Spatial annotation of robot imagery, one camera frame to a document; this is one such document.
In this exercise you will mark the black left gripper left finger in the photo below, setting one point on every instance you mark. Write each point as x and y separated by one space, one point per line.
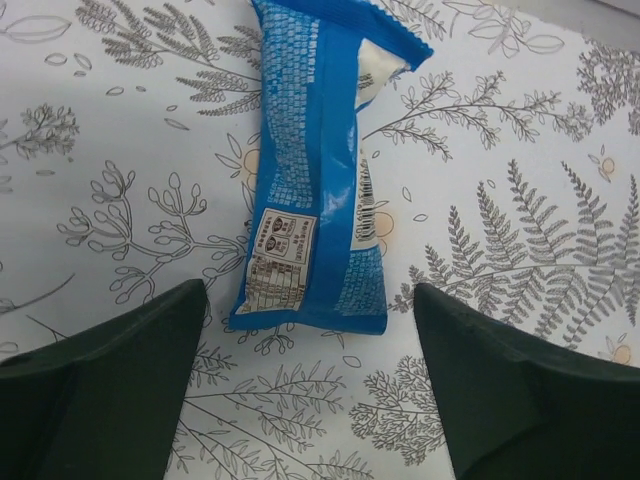
105 402

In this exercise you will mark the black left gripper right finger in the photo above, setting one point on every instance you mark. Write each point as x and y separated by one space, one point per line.
514 406

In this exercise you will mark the blue cookie packet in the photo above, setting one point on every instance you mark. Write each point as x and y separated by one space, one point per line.
314 255

